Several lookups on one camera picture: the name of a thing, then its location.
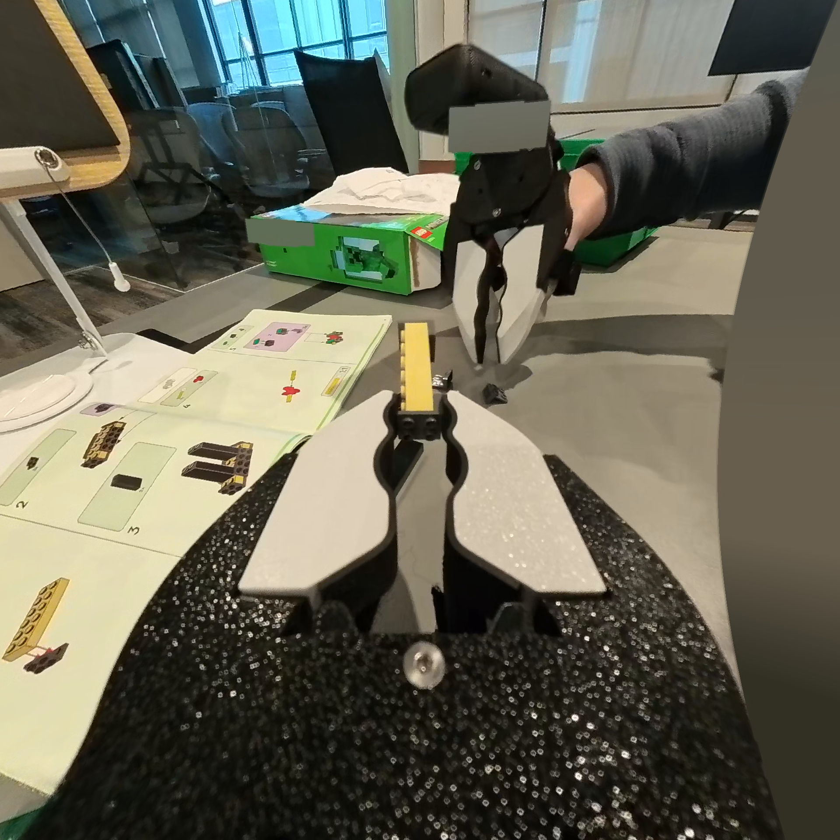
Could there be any green plastic bin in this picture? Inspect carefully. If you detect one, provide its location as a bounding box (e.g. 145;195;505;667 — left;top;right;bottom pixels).
561;138;660;266

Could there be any wood-edged dark board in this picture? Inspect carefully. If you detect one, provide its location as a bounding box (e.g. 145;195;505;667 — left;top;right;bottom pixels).
0;0;132;194

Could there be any grey desk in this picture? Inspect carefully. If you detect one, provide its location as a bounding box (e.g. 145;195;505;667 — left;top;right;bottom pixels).
0;223;756;664

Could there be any white crumpled paper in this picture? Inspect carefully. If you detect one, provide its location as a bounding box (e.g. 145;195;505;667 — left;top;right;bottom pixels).
305;167;460;217

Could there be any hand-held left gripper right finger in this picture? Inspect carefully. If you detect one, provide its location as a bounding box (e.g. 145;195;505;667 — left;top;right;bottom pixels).
441;390;608;608

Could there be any person's right hand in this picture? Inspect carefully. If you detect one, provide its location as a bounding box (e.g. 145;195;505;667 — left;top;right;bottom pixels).
566;161;614;253

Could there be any green cardboard box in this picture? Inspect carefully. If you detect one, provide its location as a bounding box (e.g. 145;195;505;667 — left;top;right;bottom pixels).
246;203;460;296

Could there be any white desk lamp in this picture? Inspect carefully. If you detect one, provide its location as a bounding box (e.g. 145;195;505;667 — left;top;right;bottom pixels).
0;146;204;434

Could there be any pale green instruction booklet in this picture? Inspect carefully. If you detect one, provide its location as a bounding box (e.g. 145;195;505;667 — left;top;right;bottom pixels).
0;308;393;798

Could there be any grey office chair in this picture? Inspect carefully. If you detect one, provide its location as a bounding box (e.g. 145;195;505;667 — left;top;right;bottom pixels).
220;100;329;204

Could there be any window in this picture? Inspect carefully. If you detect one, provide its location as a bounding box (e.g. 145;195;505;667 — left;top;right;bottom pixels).
203;0;395;86

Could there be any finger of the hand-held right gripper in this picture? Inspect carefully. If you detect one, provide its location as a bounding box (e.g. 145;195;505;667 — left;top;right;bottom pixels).
492;226;555;365
451;239;506;365

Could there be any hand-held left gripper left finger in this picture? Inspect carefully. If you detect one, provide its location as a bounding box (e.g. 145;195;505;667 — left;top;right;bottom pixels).
238;389;403;606

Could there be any dark wall screen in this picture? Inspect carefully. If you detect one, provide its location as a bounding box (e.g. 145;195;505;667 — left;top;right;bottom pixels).
707;0;818;76

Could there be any thin lamp cord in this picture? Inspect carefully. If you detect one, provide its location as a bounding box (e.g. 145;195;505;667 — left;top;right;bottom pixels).
36;150;132;293

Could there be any person's right forearm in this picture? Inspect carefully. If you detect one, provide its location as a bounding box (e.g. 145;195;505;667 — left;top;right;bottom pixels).
577;66;809;238

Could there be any yellow long brick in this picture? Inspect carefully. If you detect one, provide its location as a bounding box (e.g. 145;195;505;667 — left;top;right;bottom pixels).
399;322;441;416

